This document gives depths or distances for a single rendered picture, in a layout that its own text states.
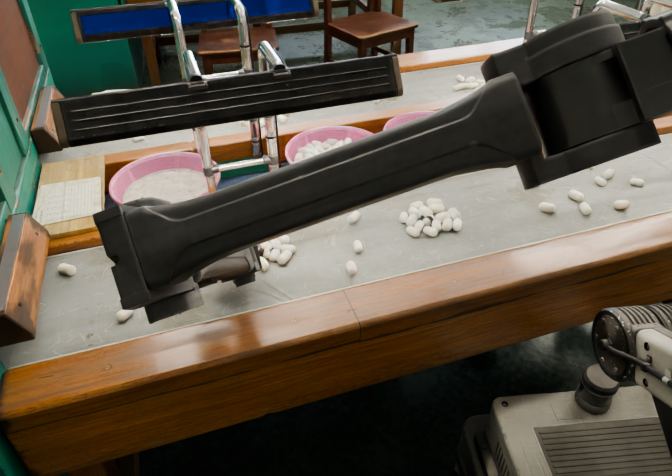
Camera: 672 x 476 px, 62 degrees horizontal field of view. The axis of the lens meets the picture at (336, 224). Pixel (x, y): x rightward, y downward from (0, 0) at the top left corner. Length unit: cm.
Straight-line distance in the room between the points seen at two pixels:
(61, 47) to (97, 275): 276
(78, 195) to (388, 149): 110
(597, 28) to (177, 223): 32
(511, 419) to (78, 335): 86
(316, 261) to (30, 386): 55
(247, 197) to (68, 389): 65
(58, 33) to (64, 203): 251
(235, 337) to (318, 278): 22
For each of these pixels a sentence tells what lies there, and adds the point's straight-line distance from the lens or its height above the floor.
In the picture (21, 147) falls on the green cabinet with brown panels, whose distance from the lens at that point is 151.
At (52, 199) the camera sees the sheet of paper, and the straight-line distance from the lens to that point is 144.
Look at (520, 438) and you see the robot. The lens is 124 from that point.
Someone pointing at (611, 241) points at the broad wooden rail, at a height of 76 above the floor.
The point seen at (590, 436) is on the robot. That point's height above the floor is 47.
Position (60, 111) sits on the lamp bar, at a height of 110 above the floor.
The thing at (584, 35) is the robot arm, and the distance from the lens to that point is 43.
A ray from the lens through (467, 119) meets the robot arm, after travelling 41.
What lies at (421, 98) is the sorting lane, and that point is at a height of 74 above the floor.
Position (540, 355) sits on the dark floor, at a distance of 204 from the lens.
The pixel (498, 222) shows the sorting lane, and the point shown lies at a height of 74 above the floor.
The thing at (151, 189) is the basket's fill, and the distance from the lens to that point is 147.
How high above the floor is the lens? 148
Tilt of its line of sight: 37 degrees down
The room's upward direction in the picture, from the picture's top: 1 degrees counter-clockwise
